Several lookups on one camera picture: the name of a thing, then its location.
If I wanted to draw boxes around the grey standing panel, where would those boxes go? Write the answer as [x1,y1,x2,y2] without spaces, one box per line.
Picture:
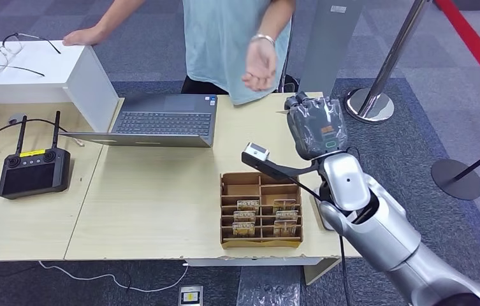
[297,0,365,100]

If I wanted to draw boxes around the white floor cable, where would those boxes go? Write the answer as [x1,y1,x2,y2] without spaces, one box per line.
[38,260,190,294]

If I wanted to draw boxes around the floor socket device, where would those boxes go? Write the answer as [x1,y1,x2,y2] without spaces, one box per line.
[178,285,204,306]

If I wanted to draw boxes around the grey laptop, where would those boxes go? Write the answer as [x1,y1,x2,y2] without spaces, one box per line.
[59,93,219,149]

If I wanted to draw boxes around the wooden table leg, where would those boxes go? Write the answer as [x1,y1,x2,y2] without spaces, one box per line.
[303,256,344,286]

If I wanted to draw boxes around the black rimmed eyeglasses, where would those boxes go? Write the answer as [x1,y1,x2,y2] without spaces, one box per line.
[0,32,62,78]

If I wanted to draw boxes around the black remote controller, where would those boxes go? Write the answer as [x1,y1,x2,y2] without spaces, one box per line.
[0,111,72,201]

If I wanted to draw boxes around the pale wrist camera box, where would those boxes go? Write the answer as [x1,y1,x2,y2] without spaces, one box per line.
[244,142,272,163]

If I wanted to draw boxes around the plastic wrapped dark panel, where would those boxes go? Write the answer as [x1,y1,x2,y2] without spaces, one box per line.
[235,265,302,306]

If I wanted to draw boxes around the black stanchion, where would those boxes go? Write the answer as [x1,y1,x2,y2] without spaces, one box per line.
[430,136,480,202]

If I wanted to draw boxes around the white box riser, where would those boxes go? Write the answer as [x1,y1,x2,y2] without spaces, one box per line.
[0,40,120,134]

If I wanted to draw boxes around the person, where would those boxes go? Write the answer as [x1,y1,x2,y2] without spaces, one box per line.
[180,0,294,107]

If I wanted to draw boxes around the person's right hand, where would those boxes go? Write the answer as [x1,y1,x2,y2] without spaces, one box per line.
[62,25,110,47]

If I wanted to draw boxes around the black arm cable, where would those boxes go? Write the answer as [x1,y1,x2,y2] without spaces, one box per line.
[289,175,353,306]

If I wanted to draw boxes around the pale bracelet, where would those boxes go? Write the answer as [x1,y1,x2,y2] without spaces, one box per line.
[249,33,277,47]

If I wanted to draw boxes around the wooden card organizer box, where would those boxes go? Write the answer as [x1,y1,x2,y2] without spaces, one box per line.
[219,171,304,249]

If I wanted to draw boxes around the person's left hand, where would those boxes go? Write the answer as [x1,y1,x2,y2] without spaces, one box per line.
[242,39,278,93]

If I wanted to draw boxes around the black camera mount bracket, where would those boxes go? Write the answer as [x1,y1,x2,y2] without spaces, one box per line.
[240,152,321,183]

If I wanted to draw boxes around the stanchion post with black base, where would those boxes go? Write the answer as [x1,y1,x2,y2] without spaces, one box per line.
[276,17,300,94]

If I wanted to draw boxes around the chrome stanchion post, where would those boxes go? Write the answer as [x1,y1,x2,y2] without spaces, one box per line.
[344,0,430,125]

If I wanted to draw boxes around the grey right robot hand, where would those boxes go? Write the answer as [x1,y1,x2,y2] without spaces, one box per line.
[284,91,349,161]

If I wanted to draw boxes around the red barrier belt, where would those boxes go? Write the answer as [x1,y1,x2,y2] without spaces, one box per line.
[433,0,480,105]

